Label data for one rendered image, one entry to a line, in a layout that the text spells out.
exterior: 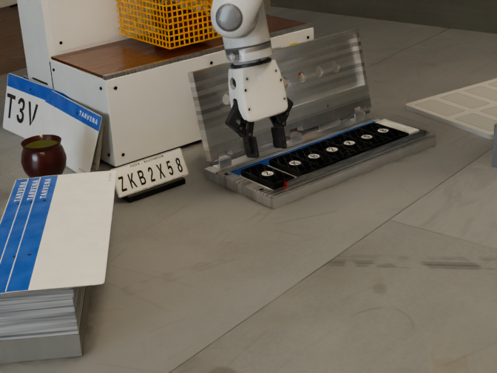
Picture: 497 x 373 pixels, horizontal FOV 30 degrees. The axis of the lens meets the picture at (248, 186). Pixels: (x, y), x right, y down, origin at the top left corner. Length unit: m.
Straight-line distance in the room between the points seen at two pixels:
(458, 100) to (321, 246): 0.78
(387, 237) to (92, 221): 0.49
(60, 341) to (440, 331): 0.52
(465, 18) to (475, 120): 2.14
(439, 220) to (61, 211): 0.64
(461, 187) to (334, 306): 0.48
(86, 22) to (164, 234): 0.62
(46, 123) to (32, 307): 0.84
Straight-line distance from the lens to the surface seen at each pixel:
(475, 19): 4.18
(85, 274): 1.27
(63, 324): 1.28
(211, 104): 1.78
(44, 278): 1.28
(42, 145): 1.79
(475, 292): 1.41
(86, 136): 1.89
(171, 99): 1.93
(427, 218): 1.63
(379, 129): 1.94
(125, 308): 1.40
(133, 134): 1.89
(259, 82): 1.67
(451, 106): 2.16
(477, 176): 1.81
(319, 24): 2.97
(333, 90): 1.99
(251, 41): 1.65
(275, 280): 1.44
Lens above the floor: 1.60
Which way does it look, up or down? 23 degrees down
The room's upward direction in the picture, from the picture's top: 3 degrees counter-clockwise
